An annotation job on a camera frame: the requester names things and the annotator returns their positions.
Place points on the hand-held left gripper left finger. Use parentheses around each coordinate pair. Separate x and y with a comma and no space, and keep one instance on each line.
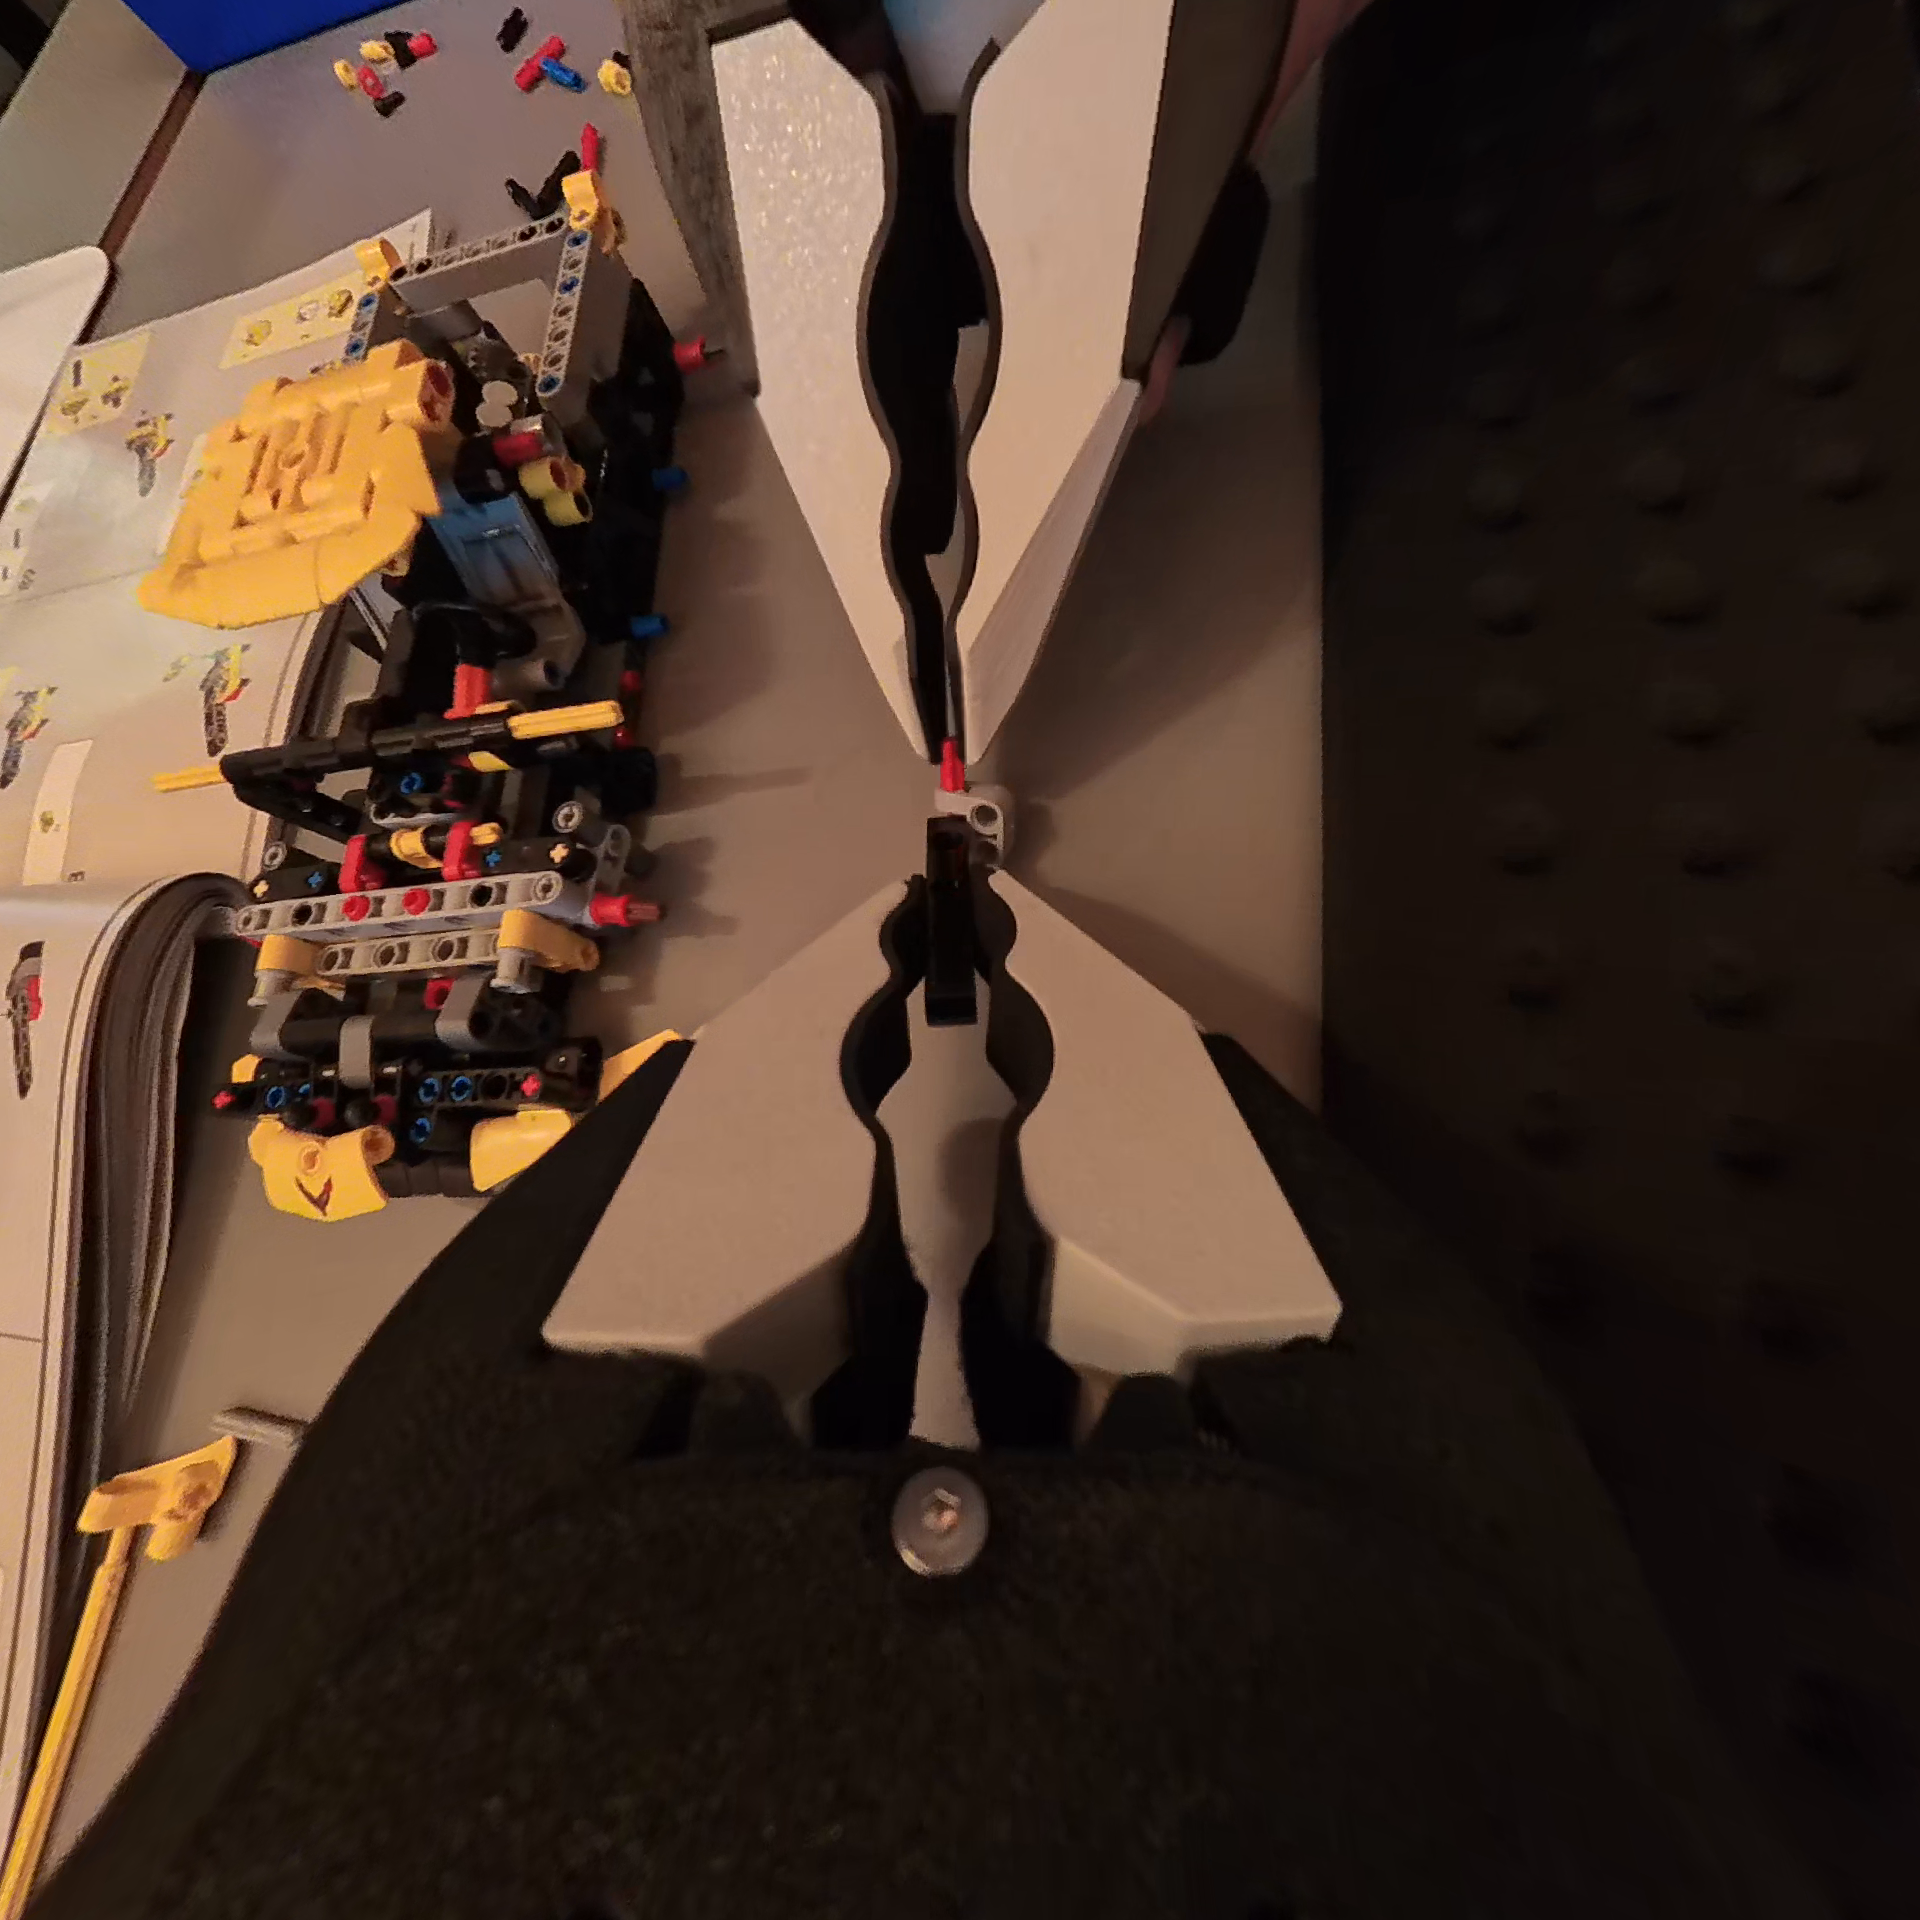
(704,1202)

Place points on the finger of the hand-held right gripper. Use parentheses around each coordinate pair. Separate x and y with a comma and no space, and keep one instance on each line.
(796,226)
(1079,226)

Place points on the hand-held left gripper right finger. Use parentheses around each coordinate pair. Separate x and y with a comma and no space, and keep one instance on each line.
(1172,1202)

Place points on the black toy beam with holes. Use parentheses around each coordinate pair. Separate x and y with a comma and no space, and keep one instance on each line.
(950,932)

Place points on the grey connector with red pin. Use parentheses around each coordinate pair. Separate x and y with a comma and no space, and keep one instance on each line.
(984,820)

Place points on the grey desk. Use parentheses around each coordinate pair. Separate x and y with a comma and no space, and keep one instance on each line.
(750,676)

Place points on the person's right hand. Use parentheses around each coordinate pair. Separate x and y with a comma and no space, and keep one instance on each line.
(1159,394)

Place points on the small heap of coloured pins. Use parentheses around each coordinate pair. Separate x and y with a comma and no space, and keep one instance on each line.
(540,68)

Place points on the dark grey axle pin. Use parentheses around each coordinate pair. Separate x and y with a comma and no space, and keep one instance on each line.
(254,1426)

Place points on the blue storage bin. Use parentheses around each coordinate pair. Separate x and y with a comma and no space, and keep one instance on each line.
(301,29)

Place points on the black perforated pad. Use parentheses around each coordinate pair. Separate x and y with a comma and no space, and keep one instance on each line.
(1621,901)

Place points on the partly built yellow toy car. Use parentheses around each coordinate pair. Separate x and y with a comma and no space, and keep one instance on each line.
(452,721)

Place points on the yellow piece with long rod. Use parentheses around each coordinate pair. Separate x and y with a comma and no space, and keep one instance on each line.
(159,1493)

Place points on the open instruction booklet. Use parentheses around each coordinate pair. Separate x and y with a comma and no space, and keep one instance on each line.
(38,1202)

